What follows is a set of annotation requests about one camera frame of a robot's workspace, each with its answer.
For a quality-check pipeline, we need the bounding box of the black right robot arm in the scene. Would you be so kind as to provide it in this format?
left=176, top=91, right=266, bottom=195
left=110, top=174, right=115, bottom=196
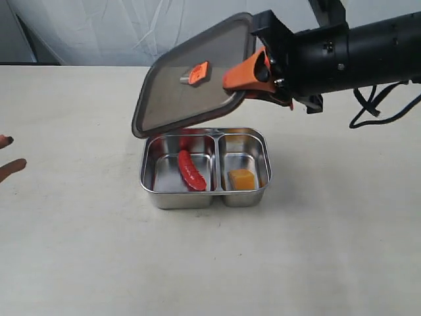
left=222, top=1, right=420, bottom=114

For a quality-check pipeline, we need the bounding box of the red toy sausage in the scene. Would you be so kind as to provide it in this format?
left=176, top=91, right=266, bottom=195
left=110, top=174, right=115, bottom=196
left=178, top=136, right=207, bottom=192

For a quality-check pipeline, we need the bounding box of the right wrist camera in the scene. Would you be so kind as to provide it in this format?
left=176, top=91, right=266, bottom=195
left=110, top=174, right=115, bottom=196
left=308, top=0, right=349, bottom=30

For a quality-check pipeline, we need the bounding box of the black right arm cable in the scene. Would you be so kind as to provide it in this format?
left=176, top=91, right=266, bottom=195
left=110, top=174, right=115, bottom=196
left=348, top=78, right=421, bottom=130

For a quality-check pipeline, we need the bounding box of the stainless steel lunch box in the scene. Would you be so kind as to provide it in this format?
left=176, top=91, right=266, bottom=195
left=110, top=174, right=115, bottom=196
left=139, top=128, right=272, bottom=209

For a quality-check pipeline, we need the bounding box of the yellow toy cheese wedge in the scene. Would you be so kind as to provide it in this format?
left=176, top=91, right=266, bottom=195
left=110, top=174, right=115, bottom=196
left=228, top=169, right=255, bottom=190

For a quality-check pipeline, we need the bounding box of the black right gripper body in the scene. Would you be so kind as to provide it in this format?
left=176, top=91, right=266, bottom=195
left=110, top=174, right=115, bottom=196
left=251, top=10, right=349, bottom=114

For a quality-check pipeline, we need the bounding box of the dark transparent box lid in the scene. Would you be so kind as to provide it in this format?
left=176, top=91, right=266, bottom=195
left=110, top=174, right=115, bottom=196
left=132, top=13, right=256, bottom=138

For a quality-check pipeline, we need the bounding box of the white backdrop cloth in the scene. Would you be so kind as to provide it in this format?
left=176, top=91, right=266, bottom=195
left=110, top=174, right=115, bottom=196
left=1, top=0, right=317, bottom=66

